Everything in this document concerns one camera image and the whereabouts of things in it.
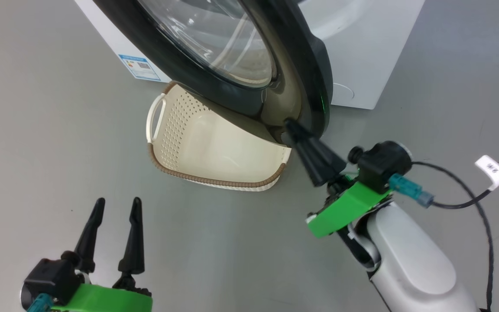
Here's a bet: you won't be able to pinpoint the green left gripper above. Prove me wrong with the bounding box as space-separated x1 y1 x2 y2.
52 197 153 312

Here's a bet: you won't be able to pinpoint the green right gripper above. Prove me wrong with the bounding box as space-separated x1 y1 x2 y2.
284 119 393 239

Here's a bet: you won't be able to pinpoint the black rimmed glass washer door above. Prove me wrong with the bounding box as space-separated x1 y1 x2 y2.
93 0 333 139

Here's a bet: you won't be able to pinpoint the white front-load washing machine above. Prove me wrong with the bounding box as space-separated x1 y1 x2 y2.
74 0 425 110

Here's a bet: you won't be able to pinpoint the round white filter cover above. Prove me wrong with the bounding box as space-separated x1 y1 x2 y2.
332 82 355 107

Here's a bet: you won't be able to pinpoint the cream perforated laundry basket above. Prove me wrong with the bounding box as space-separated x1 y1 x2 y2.
146 81 292 192

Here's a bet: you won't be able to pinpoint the blue energy label sticker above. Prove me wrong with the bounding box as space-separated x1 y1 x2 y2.
118 54 162 82

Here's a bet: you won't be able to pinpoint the teal left camera connector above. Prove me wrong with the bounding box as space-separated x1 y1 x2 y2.
26 293 55 312

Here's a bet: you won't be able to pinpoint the teal camera connector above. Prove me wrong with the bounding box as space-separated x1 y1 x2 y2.
26 293 55 312
389 173 434 208

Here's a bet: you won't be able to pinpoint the teal right camera connector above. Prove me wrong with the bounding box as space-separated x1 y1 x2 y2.
389 173 434 208

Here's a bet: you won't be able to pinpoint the right arm connector cable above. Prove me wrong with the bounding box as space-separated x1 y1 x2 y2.
429 151 499 312

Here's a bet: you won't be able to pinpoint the white cable tag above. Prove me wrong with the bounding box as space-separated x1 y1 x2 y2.
475 155 499 191

